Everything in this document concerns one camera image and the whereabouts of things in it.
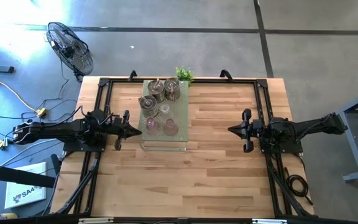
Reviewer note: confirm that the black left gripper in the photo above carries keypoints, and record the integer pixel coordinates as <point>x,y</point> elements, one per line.
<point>113,128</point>

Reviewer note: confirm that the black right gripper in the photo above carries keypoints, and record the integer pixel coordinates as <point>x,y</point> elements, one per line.
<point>253,130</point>

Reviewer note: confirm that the pink glass candlestick holder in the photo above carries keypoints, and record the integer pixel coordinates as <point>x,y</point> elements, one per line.
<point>170,128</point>
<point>152,126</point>

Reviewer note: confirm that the silver metal candle tin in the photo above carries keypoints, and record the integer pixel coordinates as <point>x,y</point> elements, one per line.
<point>155,90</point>
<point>172,88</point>
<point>148,105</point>

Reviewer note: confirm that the clear glass candlestick holder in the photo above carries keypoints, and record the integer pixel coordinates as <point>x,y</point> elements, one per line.
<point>165,109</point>

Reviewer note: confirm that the green perforated metal shelf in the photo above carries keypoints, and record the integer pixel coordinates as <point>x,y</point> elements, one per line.
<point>182,124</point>

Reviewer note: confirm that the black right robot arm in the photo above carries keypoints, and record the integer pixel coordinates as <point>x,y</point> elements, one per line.
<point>309,127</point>

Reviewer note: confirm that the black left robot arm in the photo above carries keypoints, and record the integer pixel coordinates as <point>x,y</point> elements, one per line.
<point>57,130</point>

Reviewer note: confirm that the small potted green plant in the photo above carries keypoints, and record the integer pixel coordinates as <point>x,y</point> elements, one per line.
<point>184,74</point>

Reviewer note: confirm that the black floor fan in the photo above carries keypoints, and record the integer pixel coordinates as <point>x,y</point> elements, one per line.
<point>70,49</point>

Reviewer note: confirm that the black bar with silver brackets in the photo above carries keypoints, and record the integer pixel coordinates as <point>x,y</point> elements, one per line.
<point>197,221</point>

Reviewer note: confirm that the grey metal bench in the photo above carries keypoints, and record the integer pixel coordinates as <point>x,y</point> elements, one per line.
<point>351,140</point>

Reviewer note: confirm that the white printed cardboard box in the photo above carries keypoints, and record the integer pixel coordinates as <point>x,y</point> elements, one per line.
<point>26,196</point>

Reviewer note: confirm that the black slanted beam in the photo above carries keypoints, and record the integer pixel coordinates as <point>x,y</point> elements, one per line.
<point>11,175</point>

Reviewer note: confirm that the yellow object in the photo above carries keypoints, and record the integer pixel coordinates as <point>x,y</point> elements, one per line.
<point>8,216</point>

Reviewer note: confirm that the black aluminium table frame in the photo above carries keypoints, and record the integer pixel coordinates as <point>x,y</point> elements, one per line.
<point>244,81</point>

